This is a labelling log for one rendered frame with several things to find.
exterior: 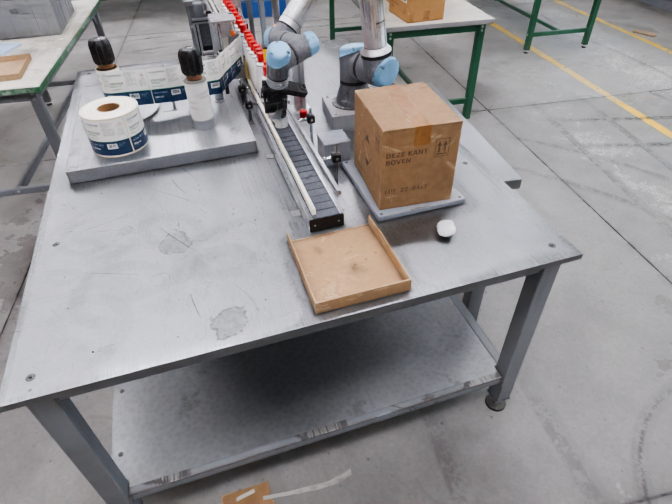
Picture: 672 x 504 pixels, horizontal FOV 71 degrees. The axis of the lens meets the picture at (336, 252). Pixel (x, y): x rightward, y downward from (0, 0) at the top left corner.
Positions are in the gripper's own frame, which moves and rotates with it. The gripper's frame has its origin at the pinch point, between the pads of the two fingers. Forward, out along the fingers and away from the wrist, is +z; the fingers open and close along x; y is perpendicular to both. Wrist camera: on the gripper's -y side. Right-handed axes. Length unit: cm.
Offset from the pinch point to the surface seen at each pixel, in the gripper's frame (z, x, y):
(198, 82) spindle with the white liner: -4.9, -17.0, 27.4
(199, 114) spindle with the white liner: 5.3, -10.6, 29.5
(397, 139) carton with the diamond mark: -42, 43, -21
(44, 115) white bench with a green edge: 83, -83, 109
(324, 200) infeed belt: -21, 47, -1
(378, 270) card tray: -32, 76, -7
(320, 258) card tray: -27, 67, 6
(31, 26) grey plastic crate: 107, -172, 118
